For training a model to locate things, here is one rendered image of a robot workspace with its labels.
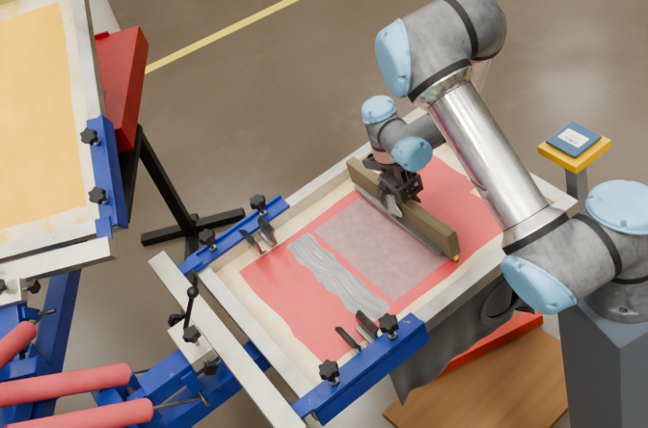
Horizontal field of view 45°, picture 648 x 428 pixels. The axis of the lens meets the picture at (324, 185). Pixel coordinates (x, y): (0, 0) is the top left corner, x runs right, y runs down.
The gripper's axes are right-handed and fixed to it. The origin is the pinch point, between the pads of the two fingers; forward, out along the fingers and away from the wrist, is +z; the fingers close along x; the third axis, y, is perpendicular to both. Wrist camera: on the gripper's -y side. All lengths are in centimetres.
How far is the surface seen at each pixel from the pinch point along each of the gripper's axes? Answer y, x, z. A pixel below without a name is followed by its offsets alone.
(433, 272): 18.5, -6.1, 4.2
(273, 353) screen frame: 11.6, -47.3, 0.6
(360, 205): -13.1, -4.3, 5.1
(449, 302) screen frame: 30.2, -10.8, 0.1
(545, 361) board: 10, 33, 98
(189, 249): -138, -33, 100
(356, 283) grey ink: 7.5, -21.1, 4.1
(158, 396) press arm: 4, -73, -2
